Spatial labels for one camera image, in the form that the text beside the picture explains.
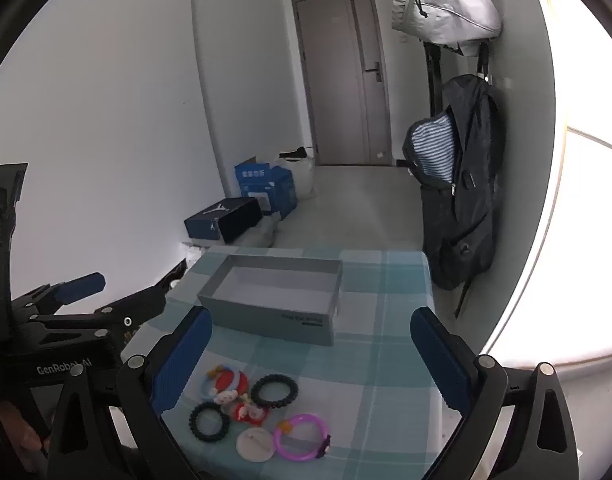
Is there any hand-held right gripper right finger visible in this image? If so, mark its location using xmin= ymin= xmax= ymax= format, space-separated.
xmin=410 ymin=306 xmax=581 ymax=480

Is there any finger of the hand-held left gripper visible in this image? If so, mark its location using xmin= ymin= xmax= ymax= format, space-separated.
xmin=28 ymin=259 xmax=188 ymax=337
xmin=11 ymin=272 xmax=107 ymax=317

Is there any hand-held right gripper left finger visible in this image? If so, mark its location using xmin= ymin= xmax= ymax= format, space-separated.
xmin=46 ymin=305 xmax=214 ymax=480

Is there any black spiral hair ring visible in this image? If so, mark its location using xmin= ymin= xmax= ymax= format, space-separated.
xmin=188 ymin=402 xmax=231 ymax=445
xmin=250 ymin=374 xmax=299 ymax=410

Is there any grey cardboard box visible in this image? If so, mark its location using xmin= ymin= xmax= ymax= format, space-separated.
xmin=197 ymin=254 xmax=344 ymax=347

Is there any round red pin badge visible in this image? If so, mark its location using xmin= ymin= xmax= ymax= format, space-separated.
xmin=236 ymin=426 xmax=277 ymax=461

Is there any purple ring bracelet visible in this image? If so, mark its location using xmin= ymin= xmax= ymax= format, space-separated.
xmin=273 ymin=413 xmax=333 ymax=462

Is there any person's left hand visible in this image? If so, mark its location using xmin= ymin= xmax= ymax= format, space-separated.
xmin=0 ymin=401 xmax=44 ymax=461

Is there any teal checkered tablecloth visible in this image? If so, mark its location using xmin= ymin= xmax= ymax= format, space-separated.
xmin=120 ymin=246 xmax=465 ymax=480

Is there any dark blue shoe box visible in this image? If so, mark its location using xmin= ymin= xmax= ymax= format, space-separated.
xmin=184 ymin=197 xmax=264 ymax=245

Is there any blue carton box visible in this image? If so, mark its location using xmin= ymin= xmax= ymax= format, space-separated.
xmin=234 ymin=157 xmax=295 ymax=221

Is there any black hanging jacket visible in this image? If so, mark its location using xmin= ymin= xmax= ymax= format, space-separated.
xmin=403 ymin=74 xmax=506 ymax=318

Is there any white plastic bag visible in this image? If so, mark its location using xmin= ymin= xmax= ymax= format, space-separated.
xmin=273 ymin=156 xmax=315 ymax=198

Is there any blue striped shirt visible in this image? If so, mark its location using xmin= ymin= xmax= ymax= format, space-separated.
xmin=415 ymin=112 xmax=457 ymax=181

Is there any black coat rack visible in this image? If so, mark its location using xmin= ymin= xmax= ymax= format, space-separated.
xmin=423 ymin=40 xmax=491 ymax=121

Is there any grey room door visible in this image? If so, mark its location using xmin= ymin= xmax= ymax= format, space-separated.
xmin=292 ymin=0 xmax=393 ymax=167

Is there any white hanging bag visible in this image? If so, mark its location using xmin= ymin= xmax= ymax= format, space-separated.
xmin=392 ymin=0 xmax=502 ymax=57

